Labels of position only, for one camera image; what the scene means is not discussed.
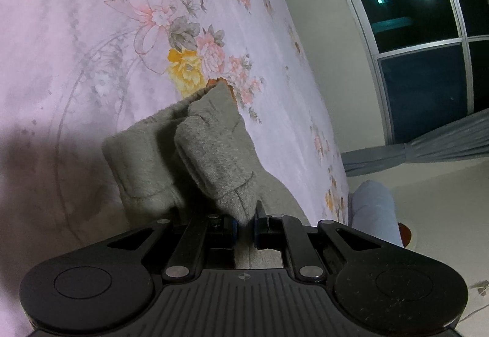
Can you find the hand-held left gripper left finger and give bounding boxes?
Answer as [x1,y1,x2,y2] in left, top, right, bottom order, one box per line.
[105,213,240,281]

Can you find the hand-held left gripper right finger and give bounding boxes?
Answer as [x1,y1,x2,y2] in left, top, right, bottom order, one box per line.
[254,201,383,282]

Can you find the grey pants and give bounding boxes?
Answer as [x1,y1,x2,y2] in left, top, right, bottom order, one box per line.
[101,82,306,269]

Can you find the light blue duvet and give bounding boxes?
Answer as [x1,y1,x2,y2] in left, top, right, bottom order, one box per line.
[347,180,404,248]

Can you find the reddish wooden headboard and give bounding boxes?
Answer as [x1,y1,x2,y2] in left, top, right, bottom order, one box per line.
[397,222,414,250]

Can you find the grey curtain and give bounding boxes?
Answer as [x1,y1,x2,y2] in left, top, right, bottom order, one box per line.
[342,108,489,178]

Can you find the bed with floral pink sheet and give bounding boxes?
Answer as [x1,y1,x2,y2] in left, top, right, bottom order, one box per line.
[0,0,350,337]

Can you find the aluminium frame window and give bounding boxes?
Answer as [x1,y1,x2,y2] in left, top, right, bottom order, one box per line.
[329,0,489,146]

